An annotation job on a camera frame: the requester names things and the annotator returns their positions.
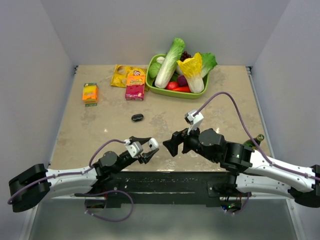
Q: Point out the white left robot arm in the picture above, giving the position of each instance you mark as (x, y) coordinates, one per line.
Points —
(38, 183)

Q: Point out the orange toy carrot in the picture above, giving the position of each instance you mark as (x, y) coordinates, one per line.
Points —
(184, 89)

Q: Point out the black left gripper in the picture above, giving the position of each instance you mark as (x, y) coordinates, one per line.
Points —
(146, 156)

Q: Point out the green napa cabbage toy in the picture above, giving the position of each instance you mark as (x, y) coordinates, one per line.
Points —
(169, 64)

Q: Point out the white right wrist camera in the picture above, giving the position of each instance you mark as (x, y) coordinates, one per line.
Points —
(194, 119)

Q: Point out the purple toy onion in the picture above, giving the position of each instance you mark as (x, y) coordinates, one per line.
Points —
(181, 81)

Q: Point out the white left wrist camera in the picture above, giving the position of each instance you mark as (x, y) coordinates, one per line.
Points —
(133, 148)

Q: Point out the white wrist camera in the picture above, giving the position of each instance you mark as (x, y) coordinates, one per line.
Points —
(133, 148)
(194, 119)

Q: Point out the black base frame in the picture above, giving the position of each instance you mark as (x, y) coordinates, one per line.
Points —
(167, 188)

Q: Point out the black earbud charging case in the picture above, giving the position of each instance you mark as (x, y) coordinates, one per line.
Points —
(137, 117)

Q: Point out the white toy garlic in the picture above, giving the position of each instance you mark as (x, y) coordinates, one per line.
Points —
(160, 60)

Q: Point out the green plastic tray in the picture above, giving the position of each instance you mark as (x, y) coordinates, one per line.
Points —
(176, 94)

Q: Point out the white earbud charging case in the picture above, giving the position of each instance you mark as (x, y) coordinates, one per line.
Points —
(153, 144)

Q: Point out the yellow chips bag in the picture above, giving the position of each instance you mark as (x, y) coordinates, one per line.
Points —
(125, 75)

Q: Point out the green round toy vegetable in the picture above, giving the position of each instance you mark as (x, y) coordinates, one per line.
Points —
(154, 69)

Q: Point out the green lettuce leaf toy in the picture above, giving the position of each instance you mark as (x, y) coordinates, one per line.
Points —
(208, 63)

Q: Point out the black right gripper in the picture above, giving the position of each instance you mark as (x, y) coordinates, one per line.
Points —
(172, 144)

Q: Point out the red snack box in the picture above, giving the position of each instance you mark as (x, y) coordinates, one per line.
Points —
(135, 87)

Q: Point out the red toy tomato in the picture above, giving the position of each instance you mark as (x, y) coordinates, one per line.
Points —
(172, 85)

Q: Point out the dark toy grapes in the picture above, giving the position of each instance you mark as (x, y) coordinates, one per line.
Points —
(185, 56)

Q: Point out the green glass bottle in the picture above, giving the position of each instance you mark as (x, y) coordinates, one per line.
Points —
(258, 139)

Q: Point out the orange sponge pack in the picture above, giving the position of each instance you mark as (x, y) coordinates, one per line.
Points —
(90, 94)

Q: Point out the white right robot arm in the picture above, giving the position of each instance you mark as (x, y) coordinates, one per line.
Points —
(249, 170)

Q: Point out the yellow napa cabbage toy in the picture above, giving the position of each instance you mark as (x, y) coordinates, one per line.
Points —
(192, 71)

